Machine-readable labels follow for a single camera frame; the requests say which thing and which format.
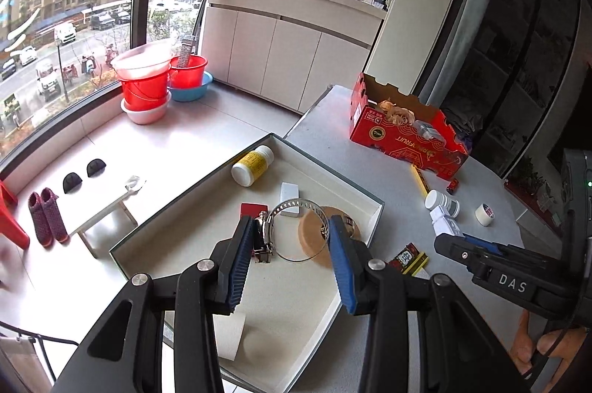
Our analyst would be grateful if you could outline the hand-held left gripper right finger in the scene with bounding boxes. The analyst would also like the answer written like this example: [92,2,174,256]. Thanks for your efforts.
[327,215,532,393]

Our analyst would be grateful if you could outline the white tape roll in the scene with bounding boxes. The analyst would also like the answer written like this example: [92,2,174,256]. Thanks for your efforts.
[215,313,249,362]

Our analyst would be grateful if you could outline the red mahjong card box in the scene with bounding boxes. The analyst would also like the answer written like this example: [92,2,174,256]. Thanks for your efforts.
[387,242,420,277]

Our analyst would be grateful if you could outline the large yellow utility knife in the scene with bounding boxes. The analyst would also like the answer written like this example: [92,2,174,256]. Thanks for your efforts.
[401,251,429,279]

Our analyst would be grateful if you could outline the dark shelving unit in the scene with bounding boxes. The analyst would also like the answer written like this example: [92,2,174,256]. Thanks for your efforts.
[435,0,592,190]

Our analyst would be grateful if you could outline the blue basin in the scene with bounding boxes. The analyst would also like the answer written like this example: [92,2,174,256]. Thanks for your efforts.
[168,70,214,103]

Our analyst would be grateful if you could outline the cream masking tape roll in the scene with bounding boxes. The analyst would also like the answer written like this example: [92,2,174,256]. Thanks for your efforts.
[474,203,494,228]

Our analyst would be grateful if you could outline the pink knitted boot slippers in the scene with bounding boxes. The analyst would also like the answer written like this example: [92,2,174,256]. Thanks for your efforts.
[28,187,70,247]

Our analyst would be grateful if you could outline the white pill bottle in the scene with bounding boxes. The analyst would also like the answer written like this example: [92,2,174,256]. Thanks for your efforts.
[425,189,461,218]

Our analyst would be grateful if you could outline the pile of clothes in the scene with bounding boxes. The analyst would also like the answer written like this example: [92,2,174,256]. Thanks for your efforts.
[443,96,482,150]

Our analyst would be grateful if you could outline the white rectangular block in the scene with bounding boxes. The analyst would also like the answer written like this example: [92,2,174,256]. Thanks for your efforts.
[280,181,301,218]

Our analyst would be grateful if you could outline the red rectangular box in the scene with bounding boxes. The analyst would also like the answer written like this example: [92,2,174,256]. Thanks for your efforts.
[240,202,269,221]

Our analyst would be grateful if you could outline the red plastic stool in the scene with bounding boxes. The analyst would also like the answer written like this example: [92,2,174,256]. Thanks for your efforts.
[0,179,31,251]

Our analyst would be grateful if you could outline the red bucket stack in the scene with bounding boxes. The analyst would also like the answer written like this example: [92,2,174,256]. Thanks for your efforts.
[110,40,173,110]

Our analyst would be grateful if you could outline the red cardboard box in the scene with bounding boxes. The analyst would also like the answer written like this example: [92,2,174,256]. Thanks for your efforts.
[349,72,471,182]

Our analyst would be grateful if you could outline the grey shallow tray box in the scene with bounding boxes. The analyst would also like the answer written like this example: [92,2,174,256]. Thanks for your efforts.
[109,132,386,393]

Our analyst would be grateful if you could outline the metal mesh tube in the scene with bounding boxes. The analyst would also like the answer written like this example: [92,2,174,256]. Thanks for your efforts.
[176,34,194,69]

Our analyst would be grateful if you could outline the pile of rubber bands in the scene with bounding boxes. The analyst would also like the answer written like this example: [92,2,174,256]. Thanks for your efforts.
[376,96,418,126]

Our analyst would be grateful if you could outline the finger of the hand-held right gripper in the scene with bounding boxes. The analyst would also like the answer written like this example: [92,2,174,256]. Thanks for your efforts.
[462,234,506,257]
[433,232,505,279]

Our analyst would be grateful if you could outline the white charger block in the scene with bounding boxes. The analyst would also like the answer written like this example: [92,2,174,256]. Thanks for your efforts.
[428,208,464,239]

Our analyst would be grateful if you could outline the small white bench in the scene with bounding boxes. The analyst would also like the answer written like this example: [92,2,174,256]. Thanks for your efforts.
[68,175,147,259]

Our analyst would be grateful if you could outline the person's right hand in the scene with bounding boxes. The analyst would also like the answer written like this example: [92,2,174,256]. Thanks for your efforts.
[511,309,592,379]

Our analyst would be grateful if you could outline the white cabinet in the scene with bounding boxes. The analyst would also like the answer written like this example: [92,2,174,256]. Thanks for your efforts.
[201,0,387,115]

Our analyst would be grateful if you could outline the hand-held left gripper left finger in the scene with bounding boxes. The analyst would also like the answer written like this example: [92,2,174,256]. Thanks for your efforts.
[51,215,258,393]

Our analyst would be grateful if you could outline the yellow label white bottle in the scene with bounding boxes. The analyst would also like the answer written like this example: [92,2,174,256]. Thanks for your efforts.
[231,145,275,187]

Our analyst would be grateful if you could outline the pale pink basin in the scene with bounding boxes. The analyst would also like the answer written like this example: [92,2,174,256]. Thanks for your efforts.
[121,90,173,125]

